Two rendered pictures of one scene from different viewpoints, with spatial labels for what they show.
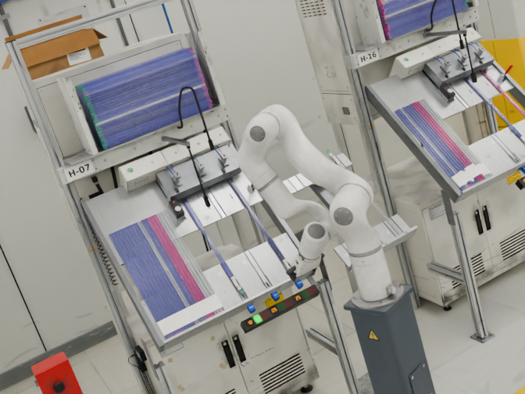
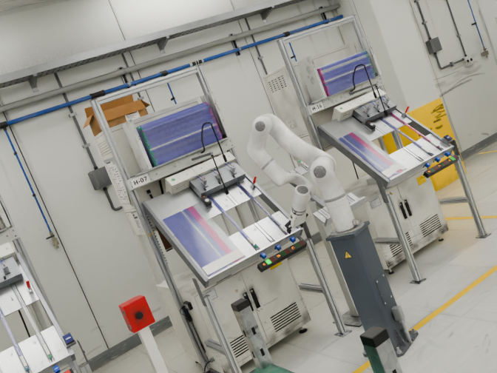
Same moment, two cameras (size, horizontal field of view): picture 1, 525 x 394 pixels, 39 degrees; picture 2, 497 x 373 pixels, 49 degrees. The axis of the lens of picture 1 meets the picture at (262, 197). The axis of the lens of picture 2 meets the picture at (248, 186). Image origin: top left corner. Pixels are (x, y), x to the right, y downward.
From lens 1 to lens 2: 0.79 m
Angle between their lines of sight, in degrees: 12
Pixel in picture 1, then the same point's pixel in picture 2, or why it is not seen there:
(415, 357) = (376, 269)
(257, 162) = (260, 149)
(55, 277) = (112, 293)
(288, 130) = (278, 126)
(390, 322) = (358, 242)
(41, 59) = (109, 118)
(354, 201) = (325, 161)
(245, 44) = (231, 128)
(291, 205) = (285, 175)
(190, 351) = (222, 300)
